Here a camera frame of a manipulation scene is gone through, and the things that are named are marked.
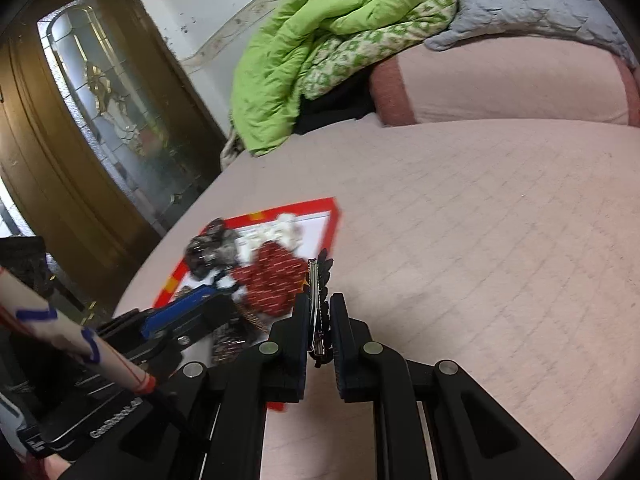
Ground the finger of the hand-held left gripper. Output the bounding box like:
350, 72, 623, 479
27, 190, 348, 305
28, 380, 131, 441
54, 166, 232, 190
164, 294, 239, 350
140, 285, 222, 341

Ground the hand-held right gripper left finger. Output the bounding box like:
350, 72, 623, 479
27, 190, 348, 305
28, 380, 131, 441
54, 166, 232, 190
62, 293, 312, 480

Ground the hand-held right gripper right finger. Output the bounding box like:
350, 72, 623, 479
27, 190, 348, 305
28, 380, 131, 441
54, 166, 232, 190
328, 293, 574, 480

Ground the black hair claw clip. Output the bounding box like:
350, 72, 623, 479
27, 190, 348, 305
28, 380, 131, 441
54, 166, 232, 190
302, 247, 335, 369

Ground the red dotted scrunchie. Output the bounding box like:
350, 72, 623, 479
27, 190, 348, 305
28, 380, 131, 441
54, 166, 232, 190
232, 240, 309, 319

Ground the red-bordered white tray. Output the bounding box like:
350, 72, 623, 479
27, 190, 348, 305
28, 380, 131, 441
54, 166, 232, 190
152, 197, 341, 413

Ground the person's left hand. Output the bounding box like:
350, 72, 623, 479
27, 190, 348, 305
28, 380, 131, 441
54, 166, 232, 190
42, 455, 72, 480

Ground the grey black scrunchie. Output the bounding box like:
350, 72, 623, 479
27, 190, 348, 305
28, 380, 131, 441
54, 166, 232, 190
185, 217, 242, 281

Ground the white tube with blue marks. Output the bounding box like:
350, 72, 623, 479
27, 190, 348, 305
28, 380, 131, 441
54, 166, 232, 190
0, 267, 156, 395

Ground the white fluffy scrunchie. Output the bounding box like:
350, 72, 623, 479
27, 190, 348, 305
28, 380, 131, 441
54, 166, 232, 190
240, 214, 302, 262

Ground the pink quilted bed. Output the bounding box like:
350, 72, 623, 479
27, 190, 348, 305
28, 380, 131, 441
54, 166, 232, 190
112, 119, 640, 480

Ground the white cloth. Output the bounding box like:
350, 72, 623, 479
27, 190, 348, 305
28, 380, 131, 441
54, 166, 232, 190
220, 129, 247, 172

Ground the wooden door with glass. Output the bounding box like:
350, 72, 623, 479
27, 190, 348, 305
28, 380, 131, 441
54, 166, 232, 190
0, 0, 228, 306

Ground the black cloth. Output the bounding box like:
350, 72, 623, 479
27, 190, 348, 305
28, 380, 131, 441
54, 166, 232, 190
295, 72, 377, 136

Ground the green quilt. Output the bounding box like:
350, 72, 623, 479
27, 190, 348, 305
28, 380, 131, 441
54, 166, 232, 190
231, 0, 460, 157

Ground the pink bolster pillow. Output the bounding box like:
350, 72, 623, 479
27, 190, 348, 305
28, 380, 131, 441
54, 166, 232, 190
369, 35, 640, 128

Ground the grey quilted blanket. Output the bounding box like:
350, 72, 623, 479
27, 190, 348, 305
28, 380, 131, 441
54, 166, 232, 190
425, 0, 638, 68

